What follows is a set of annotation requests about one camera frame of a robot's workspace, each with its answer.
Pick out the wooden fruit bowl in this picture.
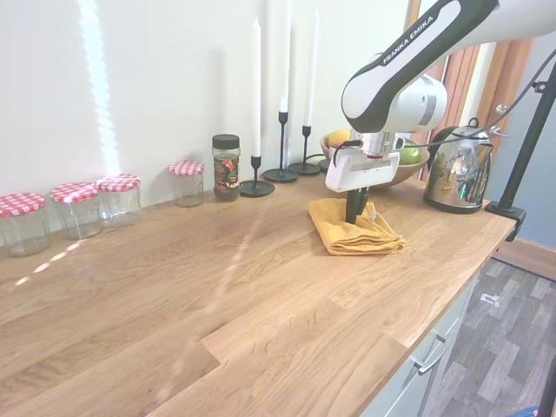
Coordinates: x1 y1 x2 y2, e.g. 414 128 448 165
320 129 431 189

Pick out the tallest black candle holder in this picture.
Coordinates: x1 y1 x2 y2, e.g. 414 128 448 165
263 110 300 182

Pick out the glass jar red checkered lid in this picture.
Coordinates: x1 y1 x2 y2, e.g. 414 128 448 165
96 173 143 229
49 182 103 241
0 193 50 258
168 160 205 208

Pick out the black camera stand with clamp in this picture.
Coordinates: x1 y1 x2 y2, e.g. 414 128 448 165
485 60 556 242

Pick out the wooden skirting board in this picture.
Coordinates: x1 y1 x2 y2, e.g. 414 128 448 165
493 237 556 281

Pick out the wooden door frame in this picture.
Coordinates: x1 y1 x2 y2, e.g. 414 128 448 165
406 0 534 144

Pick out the grey kitchen cabinet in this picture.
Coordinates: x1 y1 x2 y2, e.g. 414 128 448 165
360 268 481 417

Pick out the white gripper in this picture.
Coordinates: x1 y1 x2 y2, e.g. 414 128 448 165
325 147 400 225

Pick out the yellow towel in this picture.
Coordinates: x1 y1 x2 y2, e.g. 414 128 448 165
308 197 408 256

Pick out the tall white candle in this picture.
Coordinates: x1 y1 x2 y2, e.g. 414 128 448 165
302 7 321 127
279 0 295 113
250 17 263 157

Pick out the silver door handle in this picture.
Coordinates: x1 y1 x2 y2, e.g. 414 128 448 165
489 103 510 138

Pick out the coffee jar black lid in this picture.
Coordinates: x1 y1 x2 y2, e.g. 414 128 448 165
211 134 242 203

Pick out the silver drawer handle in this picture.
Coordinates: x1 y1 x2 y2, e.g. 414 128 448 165
413 333 447 375

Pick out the yellow lemon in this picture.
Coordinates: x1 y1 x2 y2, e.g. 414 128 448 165
327 128 351 149

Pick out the stainless steel kettle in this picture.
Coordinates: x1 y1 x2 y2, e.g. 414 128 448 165
423 116 496 215

